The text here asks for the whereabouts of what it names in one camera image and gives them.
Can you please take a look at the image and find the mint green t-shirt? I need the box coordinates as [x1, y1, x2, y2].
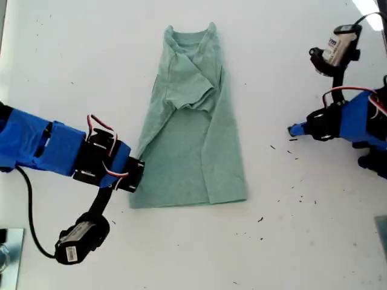
[129, 21, 249, 209]

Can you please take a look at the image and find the shiny steel plate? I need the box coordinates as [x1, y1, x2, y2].
[0, 228, 25, 290]

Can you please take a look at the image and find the gripper red white wire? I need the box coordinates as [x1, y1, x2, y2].
[102, 159, 130, 190]
[321, 85, 379, 109]

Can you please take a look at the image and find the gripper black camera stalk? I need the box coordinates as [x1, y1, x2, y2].
[308, 47, 362, 106]
[88, 180, 120, 221]

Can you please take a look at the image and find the arm red white wire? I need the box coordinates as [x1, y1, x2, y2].
[368, 90, 387, 119]
[86, 114, 119, 158]

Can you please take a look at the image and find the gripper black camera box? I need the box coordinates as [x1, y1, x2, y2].
[54, 212, 110, 266]
[323, 24, 363, 66]

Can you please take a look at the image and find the camera black cable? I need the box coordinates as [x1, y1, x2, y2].
[14, 164, 57, 260]
[353, 11, 387, 28]

